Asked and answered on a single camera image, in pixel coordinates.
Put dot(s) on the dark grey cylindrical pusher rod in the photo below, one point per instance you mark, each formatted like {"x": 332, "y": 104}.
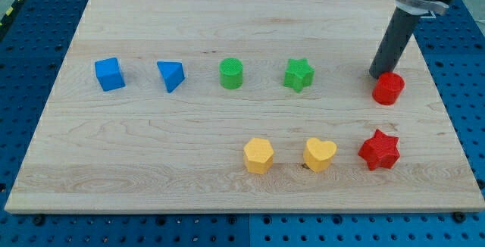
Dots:
{"x": 394, "y": 42}

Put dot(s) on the red cylinder block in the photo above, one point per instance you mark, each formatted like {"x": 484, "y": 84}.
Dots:
{"x": 388, "y": 88}

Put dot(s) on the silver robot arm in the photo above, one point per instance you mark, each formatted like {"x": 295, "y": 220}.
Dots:
{"x": 422, "y": 7}

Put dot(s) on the green star block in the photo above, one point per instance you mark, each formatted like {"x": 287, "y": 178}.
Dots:
{"x": 298, "y": 74}

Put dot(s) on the red star block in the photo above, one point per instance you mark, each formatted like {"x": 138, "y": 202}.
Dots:
{"x": 380, "y": 151}

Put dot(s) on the yellow heart block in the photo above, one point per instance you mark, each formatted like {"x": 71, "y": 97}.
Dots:
{"x": 318, "y": 154}

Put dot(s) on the green cylinder block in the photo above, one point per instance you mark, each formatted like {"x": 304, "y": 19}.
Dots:
{"x": 231, "y": 73}

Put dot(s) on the yellow hexagon block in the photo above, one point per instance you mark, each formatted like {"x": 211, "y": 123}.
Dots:
{"x": 258, "y": 155}

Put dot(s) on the blue triangular prism block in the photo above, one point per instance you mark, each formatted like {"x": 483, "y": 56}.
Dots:
{"x": 172, "y": 73}

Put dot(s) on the light wooden board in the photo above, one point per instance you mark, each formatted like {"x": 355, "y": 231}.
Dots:
{"x": 142, "y": 150}

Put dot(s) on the blue cube block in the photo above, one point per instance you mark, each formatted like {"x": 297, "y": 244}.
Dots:
{"x": 108, "y": 74}

